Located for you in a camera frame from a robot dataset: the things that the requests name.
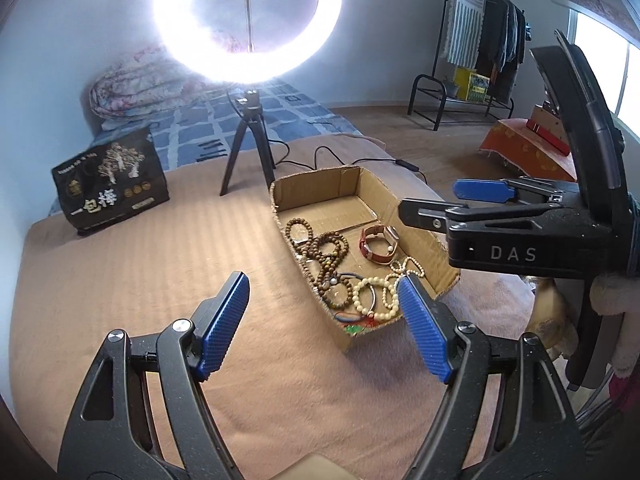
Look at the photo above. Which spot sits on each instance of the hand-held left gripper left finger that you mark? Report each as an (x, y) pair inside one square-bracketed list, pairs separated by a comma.
[(225, 325)]

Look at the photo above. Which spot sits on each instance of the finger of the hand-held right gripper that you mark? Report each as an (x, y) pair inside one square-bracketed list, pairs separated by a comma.
[(482, 191), (425, 215)]

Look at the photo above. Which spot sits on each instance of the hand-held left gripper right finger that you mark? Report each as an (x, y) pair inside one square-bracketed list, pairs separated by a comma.
[(422, 330)]

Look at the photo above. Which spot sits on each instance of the thin dark bangle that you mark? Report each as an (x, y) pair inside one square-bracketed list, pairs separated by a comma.
[(350, 275)]

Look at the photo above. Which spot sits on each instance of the cardboard box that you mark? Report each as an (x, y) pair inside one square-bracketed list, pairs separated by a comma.
[(325, 190)]

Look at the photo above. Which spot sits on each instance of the person's right forearm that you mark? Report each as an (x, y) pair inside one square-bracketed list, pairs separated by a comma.
[(615, 305)]

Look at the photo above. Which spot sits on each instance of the brown and red box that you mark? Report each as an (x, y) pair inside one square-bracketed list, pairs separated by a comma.
[(547, 120)]

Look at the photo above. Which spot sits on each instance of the yellow box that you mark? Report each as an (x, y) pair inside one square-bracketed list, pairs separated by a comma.
[(472, 85)]

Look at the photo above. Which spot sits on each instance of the window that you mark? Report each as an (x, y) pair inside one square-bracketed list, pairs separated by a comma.
[(600, 45)]

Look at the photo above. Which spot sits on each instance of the black metal clothes rack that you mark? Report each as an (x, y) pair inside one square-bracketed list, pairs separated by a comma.
[(430, 76)]

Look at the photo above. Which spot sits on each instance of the beige printed cloth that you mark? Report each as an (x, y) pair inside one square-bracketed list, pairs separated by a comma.
[(550, 310)]

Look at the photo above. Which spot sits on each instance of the dark hanging clothes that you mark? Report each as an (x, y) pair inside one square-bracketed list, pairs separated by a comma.
[(500, 45)]

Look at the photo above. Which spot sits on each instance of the striped towel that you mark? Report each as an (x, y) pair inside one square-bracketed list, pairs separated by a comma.
[(465, 25)]

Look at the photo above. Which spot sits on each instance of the black gift box gold print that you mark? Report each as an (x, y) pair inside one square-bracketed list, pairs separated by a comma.
[(110, 190)]

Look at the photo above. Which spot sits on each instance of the blue checked blanket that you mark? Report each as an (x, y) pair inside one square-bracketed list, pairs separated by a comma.
[(185, 130)]

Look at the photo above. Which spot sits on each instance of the black tripod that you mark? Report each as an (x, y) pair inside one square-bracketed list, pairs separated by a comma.
[(248, 105)]

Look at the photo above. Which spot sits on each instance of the folded floral quilt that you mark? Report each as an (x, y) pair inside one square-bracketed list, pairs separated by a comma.
[(130, 90)]

